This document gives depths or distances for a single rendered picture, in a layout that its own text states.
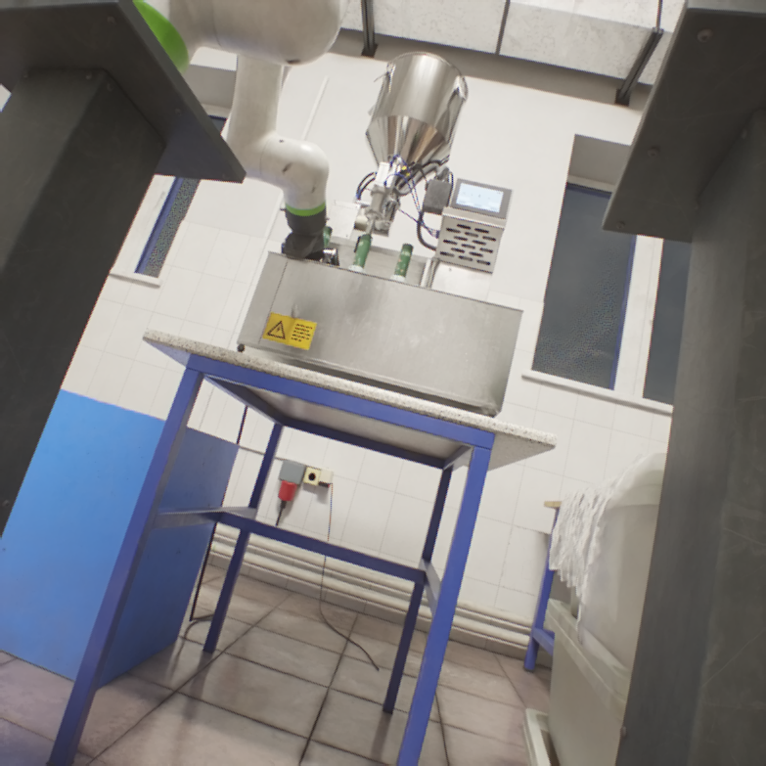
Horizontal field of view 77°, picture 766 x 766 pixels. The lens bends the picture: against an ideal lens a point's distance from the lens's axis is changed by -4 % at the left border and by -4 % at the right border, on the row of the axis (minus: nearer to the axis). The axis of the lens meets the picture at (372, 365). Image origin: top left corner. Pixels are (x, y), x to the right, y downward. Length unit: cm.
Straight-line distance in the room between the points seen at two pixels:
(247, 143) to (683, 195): 83
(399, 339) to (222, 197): 247
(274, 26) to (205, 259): 258
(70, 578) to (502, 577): 197
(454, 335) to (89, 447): 89
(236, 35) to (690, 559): 70
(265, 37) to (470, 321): 67
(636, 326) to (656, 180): 305
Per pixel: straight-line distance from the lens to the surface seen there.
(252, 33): 72
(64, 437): 141
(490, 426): 90
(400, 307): 110
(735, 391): 37
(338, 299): 112
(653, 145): 50
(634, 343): 353
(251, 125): 113
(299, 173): 107
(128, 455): 132
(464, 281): 137
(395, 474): 267
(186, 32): 74
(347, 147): 344
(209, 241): 326
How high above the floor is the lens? 57
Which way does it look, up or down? 14 degrees up
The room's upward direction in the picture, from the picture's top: 16 degrees clockwise
